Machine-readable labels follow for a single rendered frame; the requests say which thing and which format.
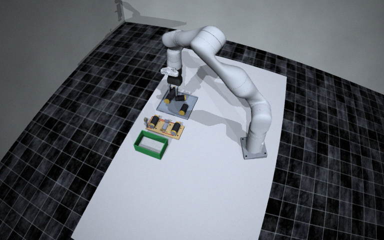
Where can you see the black battery with gold end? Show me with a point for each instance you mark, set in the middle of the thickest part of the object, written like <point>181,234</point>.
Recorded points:
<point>154,121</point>
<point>175,127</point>
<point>183,109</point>
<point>172,93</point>
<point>167,99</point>
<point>180,98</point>

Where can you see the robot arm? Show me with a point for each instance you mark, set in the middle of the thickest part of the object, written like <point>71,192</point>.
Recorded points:
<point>206,43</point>

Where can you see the green open-top box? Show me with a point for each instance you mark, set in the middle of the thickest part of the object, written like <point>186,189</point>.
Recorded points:
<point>151,144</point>

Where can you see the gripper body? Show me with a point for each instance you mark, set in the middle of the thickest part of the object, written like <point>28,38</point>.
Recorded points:
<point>174,72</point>

